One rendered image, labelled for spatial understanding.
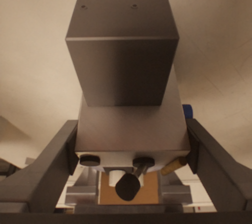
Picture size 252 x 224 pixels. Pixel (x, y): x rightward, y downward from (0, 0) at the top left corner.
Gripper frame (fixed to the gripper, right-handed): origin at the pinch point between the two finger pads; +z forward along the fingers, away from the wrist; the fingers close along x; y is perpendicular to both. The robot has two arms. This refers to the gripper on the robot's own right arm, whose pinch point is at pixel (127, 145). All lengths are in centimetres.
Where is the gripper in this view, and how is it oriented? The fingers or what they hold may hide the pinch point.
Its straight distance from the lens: 29.1
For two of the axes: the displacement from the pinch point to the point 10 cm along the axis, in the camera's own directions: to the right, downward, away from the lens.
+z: -0.1, -8.2, 5.7
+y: -0.1, -5.7, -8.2
